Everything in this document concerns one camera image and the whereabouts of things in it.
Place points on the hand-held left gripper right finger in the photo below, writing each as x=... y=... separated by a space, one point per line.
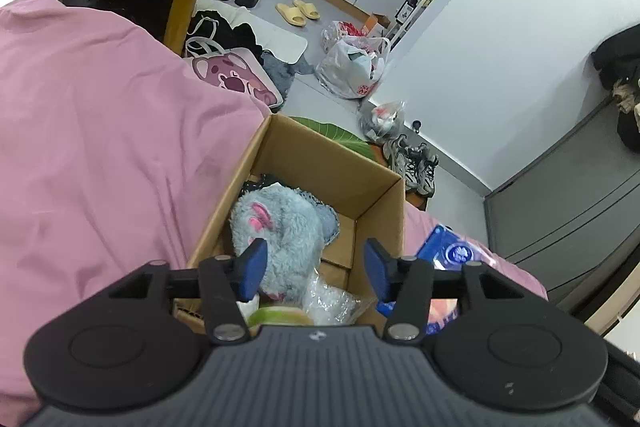
x=378 y=274

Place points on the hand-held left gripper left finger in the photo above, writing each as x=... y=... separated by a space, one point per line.
x=252 y=269

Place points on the white fluffy cloth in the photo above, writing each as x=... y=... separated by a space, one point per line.
x=248 y=308

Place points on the grey plush toy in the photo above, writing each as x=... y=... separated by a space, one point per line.
x=290 y=232

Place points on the burger plush toy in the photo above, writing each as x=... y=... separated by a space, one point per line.
x=280 y=316

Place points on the clear plastic bag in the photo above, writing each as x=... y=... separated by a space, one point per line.
x=330 y=302

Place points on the brown cardboard box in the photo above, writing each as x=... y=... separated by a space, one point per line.
x=310 y=157

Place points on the blue plastic packet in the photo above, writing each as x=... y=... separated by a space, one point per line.
x=450 y=252

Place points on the grey sneaker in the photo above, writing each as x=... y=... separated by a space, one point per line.
x=400 y=162
x=427 y=169

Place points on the green leaf rug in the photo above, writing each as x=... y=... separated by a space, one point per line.
x=330 y=132

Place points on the clear trash bag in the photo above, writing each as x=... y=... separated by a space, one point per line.
x=382 y=122

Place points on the black door stopper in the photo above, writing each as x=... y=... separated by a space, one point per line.
x=416 y=125

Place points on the pink bear bag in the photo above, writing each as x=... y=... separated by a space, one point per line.
x=230 y=77

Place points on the grey wardrobe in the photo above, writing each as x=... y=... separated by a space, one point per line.
x=565 y=217

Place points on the pink bed sheet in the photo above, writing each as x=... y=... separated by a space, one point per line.
x=100 y=132

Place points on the white plastic shopping bag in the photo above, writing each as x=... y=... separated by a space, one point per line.
x=350 y=67

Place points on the white bath mat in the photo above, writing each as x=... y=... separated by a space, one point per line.
x=280 y=39

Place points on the black clothing pile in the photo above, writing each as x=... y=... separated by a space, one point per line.
x=235 y=32

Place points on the orange box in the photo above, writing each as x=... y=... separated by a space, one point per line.
x=374 y=24

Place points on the yellow slipper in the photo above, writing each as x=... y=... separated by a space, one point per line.
x=290 y=14
x=307 y=9

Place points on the black spray bottle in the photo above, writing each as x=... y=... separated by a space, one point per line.
x=407 y=9

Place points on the white shelf rack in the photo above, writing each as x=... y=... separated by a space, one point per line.
x=425 y=2

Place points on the black hanging clothing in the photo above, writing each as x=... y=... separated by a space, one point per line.
x=620 y=57

